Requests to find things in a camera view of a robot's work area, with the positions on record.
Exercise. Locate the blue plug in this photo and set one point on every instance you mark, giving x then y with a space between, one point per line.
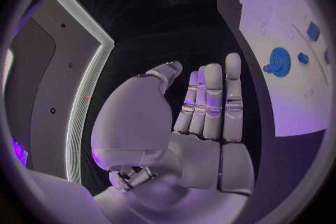
327 57

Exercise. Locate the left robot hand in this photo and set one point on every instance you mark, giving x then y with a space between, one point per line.
199 165

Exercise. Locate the blue block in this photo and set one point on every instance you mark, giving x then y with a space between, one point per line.
313 31

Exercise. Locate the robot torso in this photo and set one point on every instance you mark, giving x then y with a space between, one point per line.
52 81

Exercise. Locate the blue peg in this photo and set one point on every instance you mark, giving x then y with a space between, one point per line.
303 58

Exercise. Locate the blue gear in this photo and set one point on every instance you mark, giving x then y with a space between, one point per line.
279 62

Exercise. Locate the white task board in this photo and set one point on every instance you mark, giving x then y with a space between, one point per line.
283 7

